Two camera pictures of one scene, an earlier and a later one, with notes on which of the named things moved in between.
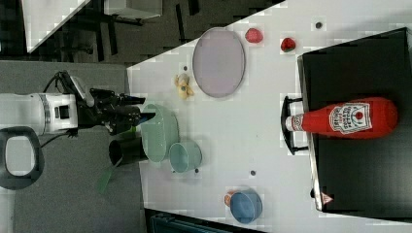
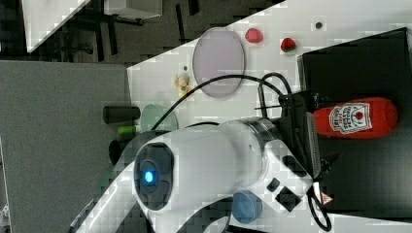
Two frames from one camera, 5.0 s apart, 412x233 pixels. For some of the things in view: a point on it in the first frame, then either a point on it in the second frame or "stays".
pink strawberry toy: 253,35 stays
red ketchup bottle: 366,118 stays
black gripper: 118,112 → 298,128
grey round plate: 219,62 stays
